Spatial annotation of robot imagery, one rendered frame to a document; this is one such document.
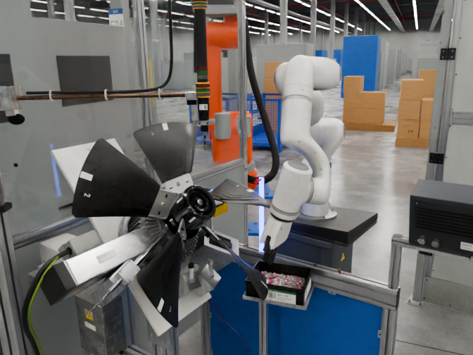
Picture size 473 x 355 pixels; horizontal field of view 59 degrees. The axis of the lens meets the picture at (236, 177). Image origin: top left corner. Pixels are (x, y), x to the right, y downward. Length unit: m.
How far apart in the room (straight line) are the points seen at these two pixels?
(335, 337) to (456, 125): 1.58
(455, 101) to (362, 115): 7.63
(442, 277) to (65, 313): 2.31
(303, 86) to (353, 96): 9.14
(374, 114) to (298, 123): 9.19
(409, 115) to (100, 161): 7.76
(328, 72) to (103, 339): 1.18
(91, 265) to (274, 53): 11.03
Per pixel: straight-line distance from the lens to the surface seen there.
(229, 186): 1.58
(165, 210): 1.31
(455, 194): 1.42
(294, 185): 1.17
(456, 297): 3.21
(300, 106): 1.25
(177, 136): 1.47
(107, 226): 1.44
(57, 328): 2.08
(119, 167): 1.23
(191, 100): 1.32
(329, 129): 1.76
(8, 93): 1.46
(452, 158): 2.90
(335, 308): 1.75
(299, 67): 1.30
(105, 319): 1.59
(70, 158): 1.52
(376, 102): 10.38
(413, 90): 8.61
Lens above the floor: 1.64
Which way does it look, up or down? 16 degrees down
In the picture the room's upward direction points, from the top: 1 degrees counter-clockwise
